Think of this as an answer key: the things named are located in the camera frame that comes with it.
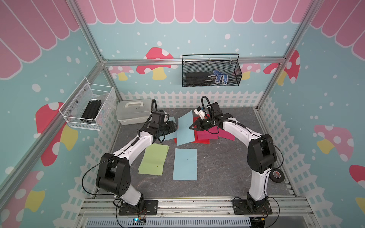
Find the blue paper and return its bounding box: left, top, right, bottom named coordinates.
left=177, top=111, right=195, bottom=146
left=173, top=148, right=198, bottom=181
left=163, top=116, right=178, bottom=141

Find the large green paper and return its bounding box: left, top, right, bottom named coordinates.
left=138, top=143, right=169, bottom=176

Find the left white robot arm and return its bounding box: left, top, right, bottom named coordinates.
left=96, top=99, right=177, bottom=215

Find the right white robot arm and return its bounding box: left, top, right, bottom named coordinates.
left=189, top=96, right=277, bottom=215

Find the magenta paper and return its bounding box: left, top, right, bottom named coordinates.
left=197, top=126, right=219, bottom=139
left=217, top=128, right=235, bottom=141

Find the red paper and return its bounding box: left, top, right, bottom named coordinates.
left=174, top=117, right=219, bottom=144

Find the white plastic storage box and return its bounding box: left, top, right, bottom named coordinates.
left=116, top=99, right=152, bottom=125

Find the black box in mesh basket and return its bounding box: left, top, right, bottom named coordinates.
left=183, top=72, right=213, bottom=87

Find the blue white item in basket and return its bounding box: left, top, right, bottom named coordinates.
left=208, top=69, right=229, bottom=86

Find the black tape roll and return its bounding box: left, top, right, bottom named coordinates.
left=269, top=169, right=285, bottom=183

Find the green lit circuit board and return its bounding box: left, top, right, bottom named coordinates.
left=133, top=218, right=146, bottom=226

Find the black mesh wall basket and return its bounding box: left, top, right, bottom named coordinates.
left=181, top=53, right=242, bottom=87

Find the black block in wire basket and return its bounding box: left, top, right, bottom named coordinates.
left=80, top=99, right=102, bottom=124

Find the white wire wall basket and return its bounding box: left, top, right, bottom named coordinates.
left=59, top=78, right=117, bottom=131

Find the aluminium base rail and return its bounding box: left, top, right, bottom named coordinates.
left=75, top=195, right=320, bottom=228

